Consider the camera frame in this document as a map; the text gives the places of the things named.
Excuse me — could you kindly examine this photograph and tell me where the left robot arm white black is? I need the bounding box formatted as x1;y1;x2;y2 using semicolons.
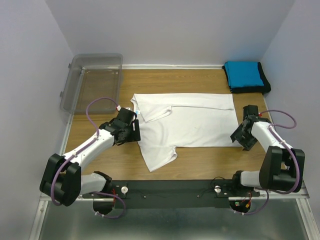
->
39;107;141;207

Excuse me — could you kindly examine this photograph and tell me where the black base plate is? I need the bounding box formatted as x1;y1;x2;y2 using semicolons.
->
82;178;260;211

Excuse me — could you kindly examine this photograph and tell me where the white t shirt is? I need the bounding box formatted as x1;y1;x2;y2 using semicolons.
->
131;93;239;172

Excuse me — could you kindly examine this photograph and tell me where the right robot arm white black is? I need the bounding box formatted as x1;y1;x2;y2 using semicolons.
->
230;105;305;196

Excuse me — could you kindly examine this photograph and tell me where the folded black t shirt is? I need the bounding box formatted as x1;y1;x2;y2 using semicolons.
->
222;62;271;94

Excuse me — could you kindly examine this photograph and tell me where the clear plastic bin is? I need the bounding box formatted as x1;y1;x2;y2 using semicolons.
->
60;53;123;114

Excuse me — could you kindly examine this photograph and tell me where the folded blue t shirt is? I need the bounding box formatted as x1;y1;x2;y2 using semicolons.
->
224;61;264;89

